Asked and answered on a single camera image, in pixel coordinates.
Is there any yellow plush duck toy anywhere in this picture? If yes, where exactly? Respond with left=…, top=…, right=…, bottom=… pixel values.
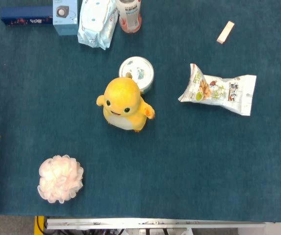
left=96, top=76, right=156, bottom=133

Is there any white round tin can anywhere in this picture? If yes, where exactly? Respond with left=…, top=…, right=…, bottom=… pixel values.
left=118, top=56, right=154, bottom=95

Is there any light blue speaker box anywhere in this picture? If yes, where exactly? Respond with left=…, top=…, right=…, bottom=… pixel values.
left=52, top=0, right=79, bottom=36

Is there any wet wipes pack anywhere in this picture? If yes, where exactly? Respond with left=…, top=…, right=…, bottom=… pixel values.
left=77, top=0, right=119, bottom=50

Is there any pink eraser block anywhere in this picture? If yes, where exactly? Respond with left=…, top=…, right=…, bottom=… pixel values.
left=216, top=21, right=235, bottom=45

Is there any pink mesh bath sponge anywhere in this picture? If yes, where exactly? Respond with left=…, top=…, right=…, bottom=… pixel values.
left=37, top=154, right=84, bottom=204

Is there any pink drink bottle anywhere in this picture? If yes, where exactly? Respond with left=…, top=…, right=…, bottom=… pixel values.
left=115, top=0, right=143, bottom=34

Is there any aluminium frame rail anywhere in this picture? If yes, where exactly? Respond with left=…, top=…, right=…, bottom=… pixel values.
left=44, top=217, right=266, bottom=230

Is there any blue table cloth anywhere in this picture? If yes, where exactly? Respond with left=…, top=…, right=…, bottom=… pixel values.
left=0, top=0, right=281, bottom=223

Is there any white snack bag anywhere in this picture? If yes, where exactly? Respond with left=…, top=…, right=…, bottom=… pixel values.
left=178, top=63, right=257, bottom=117

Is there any dark blue long box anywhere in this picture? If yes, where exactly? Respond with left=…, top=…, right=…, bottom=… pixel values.
left=0, top=6, right=54, bottom=27

